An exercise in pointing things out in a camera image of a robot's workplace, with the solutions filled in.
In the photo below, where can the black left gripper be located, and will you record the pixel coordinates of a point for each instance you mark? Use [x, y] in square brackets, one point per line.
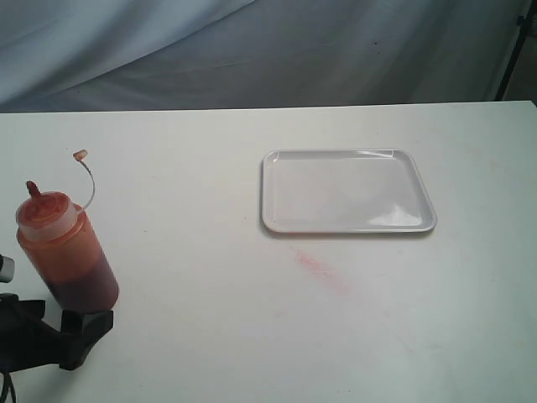
[28, 342]

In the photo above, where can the red sauce squeeze bottle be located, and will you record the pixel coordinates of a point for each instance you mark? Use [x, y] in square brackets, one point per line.
[57, 237]

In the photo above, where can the white rectangular plastic tray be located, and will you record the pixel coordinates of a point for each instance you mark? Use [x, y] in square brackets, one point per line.
[344, 191]

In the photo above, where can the black tripod stand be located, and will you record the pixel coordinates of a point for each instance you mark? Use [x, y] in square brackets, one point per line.
[524, 23]

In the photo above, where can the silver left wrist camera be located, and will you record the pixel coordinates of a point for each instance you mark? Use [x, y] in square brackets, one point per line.
[7, 268]

